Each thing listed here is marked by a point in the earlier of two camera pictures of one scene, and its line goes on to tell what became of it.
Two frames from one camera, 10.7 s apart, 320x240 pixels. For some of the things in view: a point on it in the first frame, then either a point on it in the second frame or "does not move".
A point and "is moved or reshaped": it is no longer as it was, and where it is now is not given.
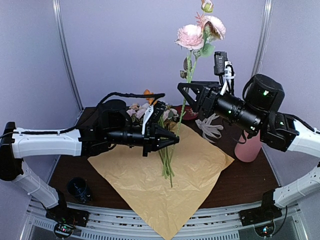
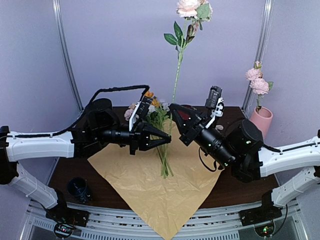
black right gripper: x=207 y=96 -> x=187 y=135
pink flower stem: x=196 y=38 is moved or reshaped
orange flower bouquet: x=136 y=113 does not move
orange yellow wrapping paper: x=197 y=166 does not move
